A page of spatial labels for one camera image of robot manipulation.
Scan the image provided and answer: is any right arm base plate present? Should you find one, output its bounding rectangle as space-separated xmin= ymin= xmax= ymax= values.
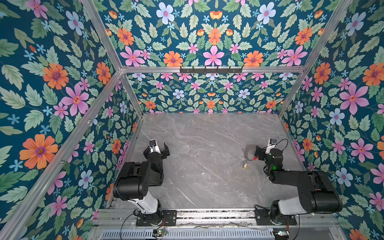
xmin=254 ymin=209 xmax=298 ymax=226

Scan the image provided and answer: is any white ventilation grille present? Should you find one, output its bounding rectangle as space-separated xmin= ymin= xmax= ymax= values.
xmin=101 ymin=229 xmax=275 ymax=240

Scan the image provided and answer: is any black hook rail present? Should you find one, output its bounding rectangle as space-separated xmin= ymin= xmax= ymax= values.
xmin=179 ymin=66 xmax=243 ymax=75

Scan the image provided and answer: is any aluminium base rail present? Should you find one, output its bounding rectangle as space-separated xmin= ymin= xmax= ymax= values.
xmin=94 ymin=208 xmax=340 ymax=228

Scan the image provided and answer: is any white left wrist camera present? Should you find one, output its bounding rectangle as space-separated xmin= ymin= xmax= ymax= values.
xmin=149 ymin=140 xmax=157 ymax=148

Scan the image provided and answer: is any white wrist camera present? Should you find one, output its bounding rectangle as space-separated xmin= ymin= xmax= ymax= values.
xmin=266 ymin=139 xmax=278 ymax=155
xmin=149 ymin=140 xmax=157 ymax=148

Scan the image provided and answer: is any silver keyring with keys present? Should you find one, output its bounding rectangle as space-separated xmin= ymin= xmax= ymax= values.
xmin=243 ymin=145 xmax=257 ymax=170

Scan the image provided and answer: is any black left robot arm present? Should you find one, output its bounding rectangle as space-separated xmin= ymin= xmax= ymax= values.
xmin=113 ymin=140 xmax=170 ymax=220

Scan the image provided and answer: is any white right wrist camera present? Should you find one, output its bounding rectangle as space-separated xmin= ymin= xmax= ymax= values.
xmin=266 ymin=139 xmax=278 ymax=155

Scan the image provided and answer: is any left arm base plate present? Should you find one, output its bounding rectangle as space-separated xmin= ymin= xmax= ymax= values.
xmin=136 ymin=210 xmax=178 ymax=227

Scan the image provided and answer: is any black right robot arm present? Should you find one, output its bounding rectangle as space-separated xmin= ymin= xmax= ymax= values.
xmin=254 ymin=146 xmax=343 ymax=224

